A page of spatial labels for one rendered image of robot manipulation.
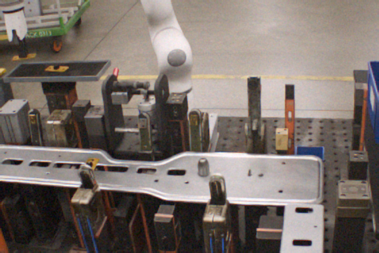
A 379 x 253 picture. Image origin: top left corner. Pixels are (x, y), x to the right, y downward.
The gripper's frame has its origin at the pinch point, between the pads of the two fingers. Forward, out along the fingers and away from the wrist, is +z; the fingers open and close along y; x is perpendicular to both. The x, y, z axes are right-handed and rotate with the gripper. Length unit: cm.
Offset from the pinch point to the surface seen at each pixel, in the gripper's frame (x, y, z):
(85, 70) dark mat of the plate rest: 22.2, 6.5, 8.2
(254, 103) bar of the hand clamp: 73, 39, 10
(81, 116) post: 20.6, 20.3, 18.0
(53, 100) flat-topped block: 8.4, 5.5, 18.1
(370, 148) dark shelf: 104, 53, 21
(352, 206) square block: 90, 77, 21
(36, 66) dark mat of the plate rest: 2.4, -3.8, 8.1
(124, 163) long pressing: 35, 41, 24
